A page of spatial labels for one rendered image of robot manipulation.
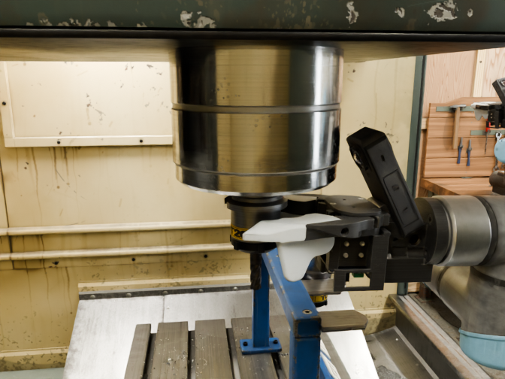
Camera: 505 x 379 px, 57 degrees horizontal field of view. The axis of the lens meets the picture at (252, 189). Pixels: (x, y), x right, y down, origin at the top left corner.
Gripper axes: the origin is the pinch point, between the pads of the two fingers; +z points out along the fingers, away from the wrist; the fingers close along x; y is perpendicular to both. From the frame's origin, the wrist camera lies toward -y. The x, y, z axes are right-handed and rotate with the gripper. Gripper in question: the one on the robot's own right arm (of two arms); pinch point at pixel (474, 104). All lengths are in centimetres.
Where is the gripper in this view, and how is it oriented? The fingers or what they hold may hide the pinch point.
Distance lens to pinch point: 190.1
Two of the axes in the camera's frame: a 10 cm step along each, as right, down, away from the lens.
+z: -3.6, -2.2, 9.1
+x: 9.3, -2.1, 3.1
